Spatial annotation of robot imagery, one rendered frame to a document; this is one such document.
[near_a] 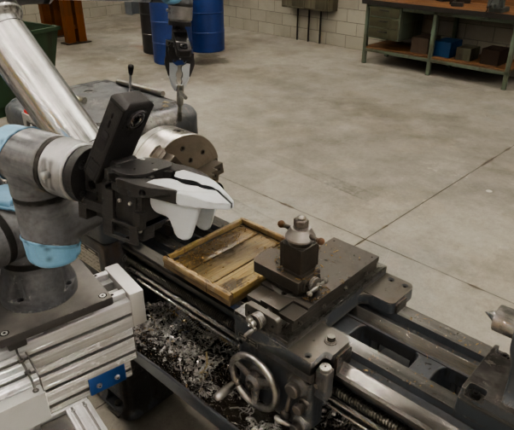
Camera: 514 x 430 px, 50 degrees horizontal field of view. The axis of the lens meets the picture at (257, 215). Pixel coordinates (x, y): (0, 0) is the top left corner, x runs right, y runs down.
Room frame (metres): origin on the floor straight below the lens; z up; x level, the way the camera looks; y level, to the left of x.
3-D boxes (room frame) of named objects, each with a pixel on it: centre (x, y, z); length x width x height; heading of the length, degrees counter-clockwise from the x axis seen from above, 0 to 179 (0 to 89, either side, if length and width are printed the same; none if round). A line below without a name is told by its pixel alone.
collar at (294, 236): (1.20, -0.11, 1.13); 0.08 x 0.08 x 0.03
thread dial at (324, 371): (0.98, -0.16, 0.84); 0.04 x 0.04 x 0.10; 47
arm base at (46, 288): (0.91, 0.45, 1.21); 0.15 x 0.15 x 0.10
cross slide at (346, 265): (1.24, -0.16, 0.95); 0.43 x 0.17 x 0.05; 137
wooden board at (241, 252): (1.47, 0.06, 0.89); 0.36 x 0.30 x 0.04; 137
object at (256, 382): (1.07, -0.04, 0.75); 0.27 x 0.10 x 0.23; 47
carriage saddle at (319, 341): (1.22, -0.20, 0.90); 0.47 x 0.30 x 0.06; 137
